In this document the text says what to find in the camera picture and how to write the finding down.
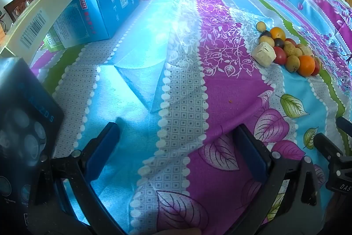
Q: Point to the wooden chair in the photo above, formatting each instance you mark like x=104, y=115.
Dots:
x=16, y=8

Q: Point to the blue printed carton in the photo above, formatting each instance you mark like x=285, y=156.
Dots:
x=110, y=9

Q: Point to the black printed carton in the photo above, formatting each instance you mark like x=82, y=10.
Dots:
x=22, y=113

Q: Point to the pile of oranges plums longans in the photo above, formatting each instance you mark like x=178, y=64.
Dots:
x=291, y=51

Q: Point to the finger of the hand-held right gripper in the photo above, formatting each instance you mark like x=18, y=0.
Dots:
x=345, y=126
x=328, y=148

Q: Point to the person's left hand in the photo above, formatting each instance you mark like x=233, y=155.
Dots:
x=176, y=232

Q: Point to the floral striped bed sheet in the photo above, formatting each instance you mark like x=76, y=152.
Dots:
x=220, y=72

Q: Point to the white angular foam chunk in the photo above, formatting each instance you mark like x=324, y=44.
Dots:
x=263, y=54

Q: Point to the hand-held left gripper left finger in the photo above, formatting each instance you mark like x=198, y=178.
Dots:
x=102, y=152

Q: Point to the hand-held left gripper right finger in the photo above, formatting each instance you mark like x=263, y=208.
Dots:
x=253, y=155

